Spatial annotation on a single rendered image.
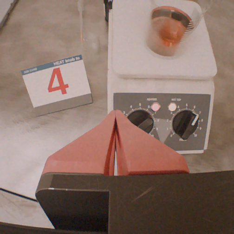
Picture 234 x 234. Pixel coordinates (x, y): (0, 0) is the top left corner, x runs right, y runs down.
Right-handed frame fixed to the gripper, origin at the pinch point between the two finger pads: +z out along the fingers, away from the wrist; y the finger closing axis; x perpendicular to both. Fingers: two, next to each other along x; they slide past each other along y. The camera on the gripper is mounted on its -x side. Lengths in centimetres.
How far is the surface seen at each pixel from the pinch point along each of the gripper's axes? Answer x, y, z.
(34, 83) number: 3.2, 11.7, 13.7
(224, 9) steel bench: -7.0, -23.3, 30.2
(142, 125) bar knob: 4.6, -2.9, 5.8
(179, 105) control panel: 3.4, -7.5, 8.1
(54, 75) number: 2.4, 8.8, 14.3
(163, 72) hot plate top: -0.5, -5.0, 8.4
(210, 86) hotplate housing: 1.4, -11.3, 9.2
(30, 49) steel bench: 0.2, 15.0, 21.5
